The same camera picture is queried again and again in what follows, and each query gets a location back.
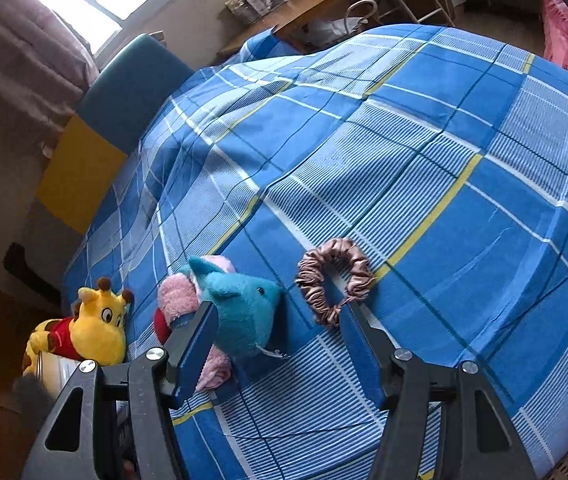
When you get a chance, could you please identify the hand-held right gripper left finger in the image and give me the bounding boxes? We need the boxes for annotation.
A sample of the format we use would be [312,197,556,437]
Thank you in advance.
[21,301,217,480]

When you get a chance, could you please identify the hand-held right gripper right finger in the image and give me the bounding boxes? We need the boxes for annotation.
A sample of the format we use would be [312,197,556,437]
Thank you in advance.
[340,302,537,480]

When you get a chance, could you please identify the pink fuzzy sock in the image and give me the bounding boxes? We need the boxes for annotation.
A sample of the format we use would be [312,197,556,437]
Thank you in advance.
[156,255,237,394]

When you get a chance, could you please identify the teal dolphin plush toy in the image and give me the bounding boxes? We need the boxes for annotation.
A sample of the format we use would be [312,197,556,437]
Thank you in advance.
[187,255,293,362]

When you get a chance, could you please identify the brown satin scrunchie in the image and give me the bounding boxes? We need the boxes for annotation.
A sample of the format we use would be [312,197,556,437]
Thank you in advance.
[295,237,376,330]

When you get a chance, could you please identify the red sock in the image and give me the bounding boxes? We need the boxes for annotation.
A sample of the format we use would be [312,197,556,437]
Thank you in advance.
[153,309,173,345]

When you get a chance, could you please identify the yellow giraffe plush toy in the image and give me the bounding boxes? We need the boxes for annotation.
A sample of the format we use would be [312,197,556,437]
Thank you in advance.
[23,277,135,367]

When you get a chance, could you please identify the white tin can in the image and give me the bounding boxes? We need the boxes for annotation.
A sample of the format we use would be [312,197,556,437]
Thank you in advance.
[24,352,81,397]

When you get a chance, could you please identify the blue plaid bedsheet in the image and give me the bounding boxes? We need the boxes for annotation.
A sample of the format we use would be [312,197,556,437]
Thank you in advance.
[61,22,568,480]

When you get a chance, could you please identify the blue yellow grey headboard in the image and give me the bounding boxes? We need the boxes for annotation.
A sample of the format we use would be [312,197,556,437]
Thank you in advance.
[4,33,195,306]

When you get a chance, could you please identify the beige curtain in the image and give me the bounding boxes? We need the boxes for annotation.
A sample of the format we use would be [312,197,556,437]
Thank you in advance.
[0,0,101,142]

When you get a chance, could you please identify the wooden desk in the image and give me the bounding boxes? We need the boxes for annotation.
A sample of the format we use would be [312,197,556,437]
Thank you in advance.
[216,0,371,59]

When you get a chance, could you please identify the clear jars on desk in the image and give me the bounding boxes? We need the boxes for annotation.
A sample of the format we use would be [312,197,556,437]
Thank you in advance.
[224,0,287,24]

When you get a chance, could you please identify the bag with white handle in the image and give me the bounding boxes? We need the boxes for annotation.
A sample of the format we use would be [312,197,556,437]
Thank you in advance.
[309,0,381,49]

